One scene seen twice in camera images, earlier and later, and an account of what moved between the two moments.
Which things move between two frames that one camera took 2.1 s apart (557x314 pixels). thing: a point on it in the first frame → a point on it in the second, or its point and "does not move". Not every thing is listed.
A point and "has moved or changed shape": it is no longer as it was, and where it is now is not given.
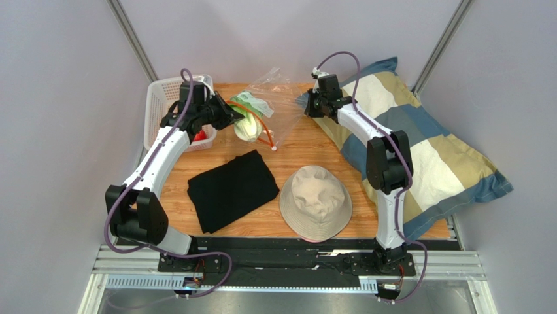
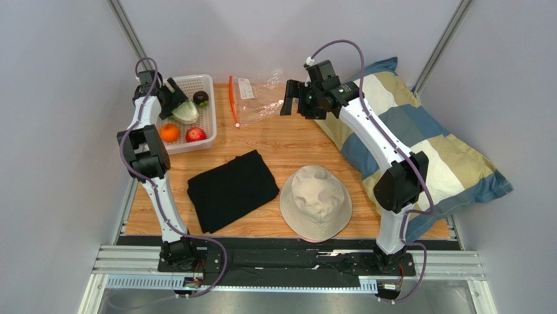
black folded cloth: (229, 191) does not move
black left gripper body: (213, 112) → (170, 104)
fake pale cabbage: (249, 128) → (186, 112)
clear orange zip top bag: (271, 106) has moved or changed shape
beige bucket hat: (315, 203) does not move
